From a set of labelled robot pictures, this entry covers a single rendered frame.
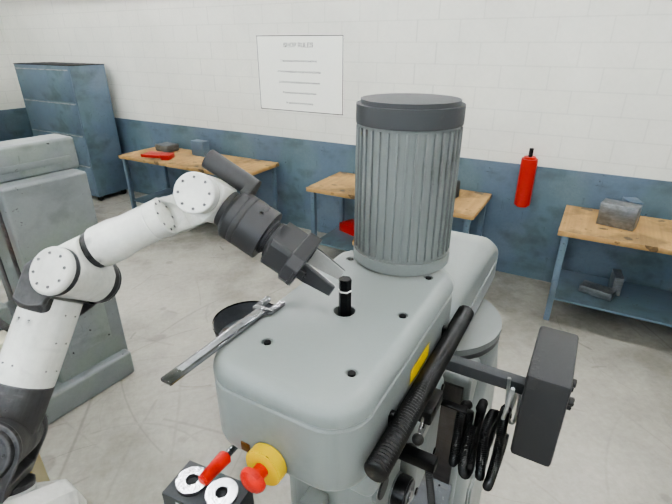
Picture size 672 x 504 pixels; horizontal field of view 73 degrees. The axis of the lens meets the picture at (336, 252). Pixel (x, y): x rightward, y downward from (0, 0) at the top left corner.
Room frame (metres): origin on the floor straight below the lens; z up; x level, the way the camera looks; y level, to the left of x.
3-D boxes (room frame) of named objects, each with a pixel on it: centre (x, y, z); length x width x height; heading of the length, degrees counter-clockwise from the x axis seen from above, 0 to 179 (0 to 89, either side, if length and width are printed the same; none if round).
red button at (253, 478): (0.44, 0.11, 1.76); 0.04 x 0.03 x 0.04; 60
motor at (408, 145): (0.87, -0.14, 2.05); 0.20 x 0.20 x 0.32
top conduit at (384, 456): (0.61, -0.16, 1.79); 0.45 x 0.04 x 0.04; 150
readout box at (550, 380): (0.75, -0.45, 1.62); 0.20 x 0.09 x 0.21; 150
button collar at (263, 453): (0.46, 0.10, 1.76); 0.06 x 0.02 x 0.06; 60
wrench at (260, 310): (0.58, 0.17, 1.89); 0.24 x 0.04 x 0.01; 150
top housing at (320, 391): (0.67, -0.02, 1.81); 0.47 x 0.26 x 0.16; 150
